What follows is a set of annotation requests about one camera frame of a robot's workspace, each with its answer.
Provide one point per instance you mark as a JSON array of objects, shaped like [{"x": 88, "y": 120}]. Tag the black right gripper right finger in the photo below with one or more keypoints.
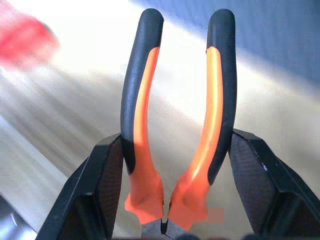
[{"x": 270, "y": 187}]

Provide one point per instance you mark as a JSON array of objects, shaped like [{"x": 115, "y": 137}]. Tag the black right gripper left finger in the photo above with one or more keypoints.
[{"x": 92, "y": 190}]

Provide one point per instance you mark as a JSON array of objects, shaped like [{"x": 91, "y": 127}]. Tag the blurred red object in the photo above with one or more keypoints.
[{"x": 23, "y": 41}]

